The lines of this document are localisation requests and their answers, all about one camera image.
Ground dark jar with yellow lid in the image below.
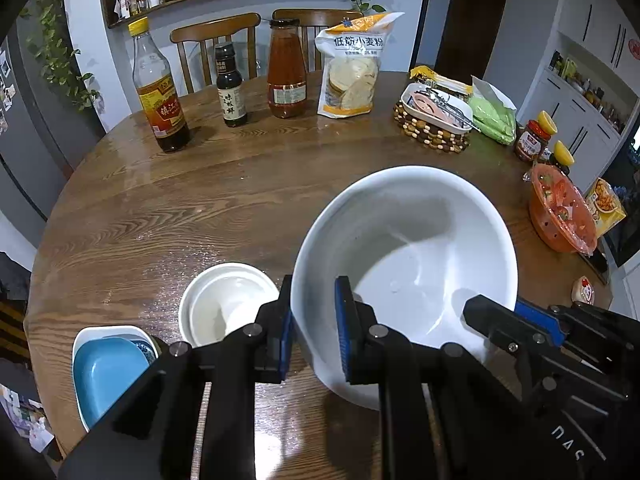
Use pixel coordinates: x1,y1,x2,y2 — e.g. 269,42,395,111
547,140,576,176

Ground small deep white bowl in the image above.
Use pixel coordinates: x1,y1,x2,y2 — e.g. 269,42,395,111
178,262,281,348

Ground large blue patterned plate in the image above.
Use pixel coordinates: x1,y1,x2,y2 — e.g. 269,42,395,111
71,326,161,433

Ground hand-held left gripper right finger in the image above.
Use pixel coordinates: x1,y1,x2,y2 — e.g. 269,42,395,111
334,275,556,480

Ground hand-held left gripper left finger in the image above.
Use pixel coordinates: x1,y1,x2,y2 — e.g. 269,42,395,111
60,274,296,480

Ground pink spoon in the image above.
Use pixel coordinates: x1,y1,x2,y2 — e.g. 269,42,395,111
411,91,453,117

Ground flour bag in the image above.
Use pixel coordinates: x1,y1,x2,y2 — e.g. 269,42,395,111
316,11,406,119

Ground dark cloth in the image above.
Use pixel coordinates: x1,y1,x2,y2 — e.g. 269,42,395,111
0,252,31,301

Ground orange plastic basket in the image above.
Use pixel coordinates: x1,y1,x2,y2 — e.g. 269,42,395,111
528,162,598,255

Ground grey fridge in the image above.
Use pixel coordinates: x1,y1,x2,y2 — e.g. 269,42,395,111
0,25,71,241

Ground medium white bowl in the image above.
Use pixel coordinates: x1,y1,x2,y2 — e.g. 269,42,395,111
290,166,519,411

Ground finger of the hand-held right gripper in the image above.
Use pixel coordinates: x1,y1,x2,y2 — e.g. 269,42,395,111
517,301,640,356
462,294,566,361

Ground white cabinet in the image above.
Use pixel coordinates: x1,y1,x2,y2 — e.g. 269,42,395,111
515,0,640,161

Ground vinegar bottle with yellow cap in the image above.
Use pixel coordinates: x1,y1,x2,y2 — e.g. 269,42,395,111
128,16,191,154

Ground red sauce bottle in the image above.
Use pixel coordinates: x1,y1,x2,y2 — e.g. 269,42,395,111
266,19,308,119

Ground striped cushion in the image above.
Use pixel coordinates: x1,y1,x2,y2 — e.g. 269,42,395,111
0,300,31,361

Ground yellow packet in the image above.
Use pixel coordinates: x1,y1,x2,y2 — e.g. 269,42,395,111
409,65,473,96

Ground dark door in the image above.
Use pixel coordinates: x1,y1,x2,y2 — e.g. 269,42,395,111
435,0,513,86

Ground green bag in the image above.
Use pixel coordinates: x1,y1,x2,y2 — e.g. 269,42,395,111
467,76,518,146

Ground pile of papers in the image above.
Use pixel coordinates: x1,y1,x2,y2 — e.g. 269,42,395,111
0,385,56,453

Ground trailing green vine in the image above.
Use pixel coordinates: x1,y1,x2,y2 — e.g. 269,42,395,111
20,0,101,111

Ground wooden chair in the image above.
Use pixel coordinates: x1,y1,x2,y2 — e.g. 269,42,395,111
170,12,262,96
271,8,366,73

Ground chili jar with yellow lid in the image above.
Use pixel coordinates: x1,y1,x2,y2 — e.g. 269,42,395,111
514,110,557,163

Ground small white packet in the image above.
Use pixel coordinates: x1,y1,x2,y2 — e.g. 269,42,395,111
571,276,596,305

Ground beaded wooden trivet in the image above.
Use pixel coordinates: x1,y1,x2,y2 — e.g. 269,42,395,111
392,100,473,159

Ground small dark soy sauce bottle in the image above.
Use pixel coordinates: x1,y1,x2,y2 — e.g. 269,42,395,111
215,42,248,127

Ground metal tongs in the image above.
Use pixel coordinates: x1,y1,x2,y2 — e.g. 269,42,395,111
425,87,476,128

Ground blue dish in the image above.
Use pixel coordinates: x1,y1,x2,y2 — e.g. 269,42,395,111
72,336,151,428

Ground yellow snack box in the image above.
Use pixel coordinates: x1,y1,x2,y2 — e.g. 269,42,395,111
585,177,627,238

